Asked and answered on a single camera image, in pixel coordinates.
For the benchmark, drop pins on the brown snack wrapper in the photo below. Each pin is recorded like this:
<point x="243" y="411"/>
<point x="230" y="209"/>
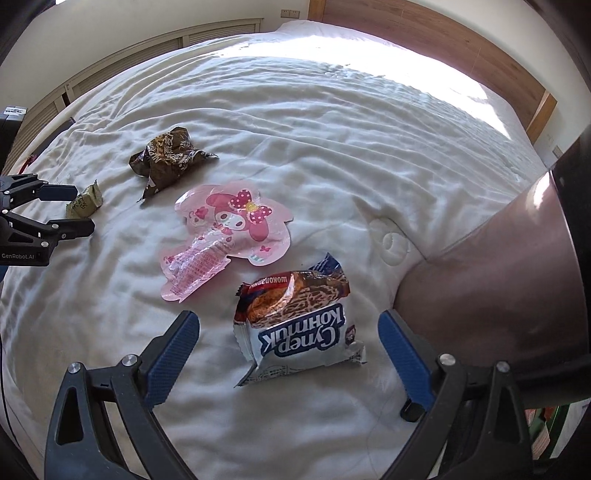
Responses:
<point x="166" y="159"/>

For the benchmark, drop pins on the small olive green packet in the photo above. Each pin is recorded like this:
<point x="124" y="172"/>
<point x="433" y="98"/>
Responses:
<point x="87" y="201"/>

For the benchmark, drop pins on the wooden headboard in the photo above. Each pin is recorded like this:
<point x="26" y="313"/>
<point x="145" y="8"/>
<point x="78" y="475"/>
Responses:
<point x="461" y="41"/>

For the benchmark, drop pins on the pink cartoon snack packet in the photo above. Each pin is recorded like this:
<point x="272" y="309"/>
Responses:
<point x="231" y="217"/>

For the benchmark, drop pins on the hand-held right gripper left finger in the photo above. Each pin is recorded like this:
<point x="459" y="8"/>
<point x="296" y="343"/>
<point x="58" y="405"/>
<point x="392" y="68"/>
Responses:
<point x="173" y="350"/>

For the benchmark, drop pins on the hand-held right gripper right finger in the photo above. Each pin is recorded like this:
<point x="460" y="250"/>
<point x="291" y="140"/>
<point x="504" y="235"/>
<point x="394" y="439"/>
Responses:
<point x="406" y="355"/>

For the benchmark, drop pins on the wall switch plate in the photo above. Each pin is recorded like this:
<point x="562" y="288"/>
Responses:
<point x="291" y="13"/>
<point x="557" y="150"/>

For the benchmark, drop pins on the white blue cake packet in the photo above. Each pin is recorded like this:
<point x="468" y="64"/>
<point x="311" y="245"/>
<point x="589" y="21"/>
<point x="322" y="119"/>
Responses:
<point x="295" y="332"/>

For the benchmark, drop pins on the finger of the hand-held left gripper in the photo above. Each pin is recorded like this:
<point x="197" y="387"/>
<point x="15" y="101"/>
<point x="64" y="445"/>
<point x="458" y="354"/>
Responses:
<point x="74" y="228"/>
<point x="60" y="191"/>

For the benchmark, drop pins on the pink black electric kettle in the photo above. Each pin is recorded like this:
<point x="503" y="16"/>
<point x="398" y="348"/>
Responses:
<point x="485" y="277"/>

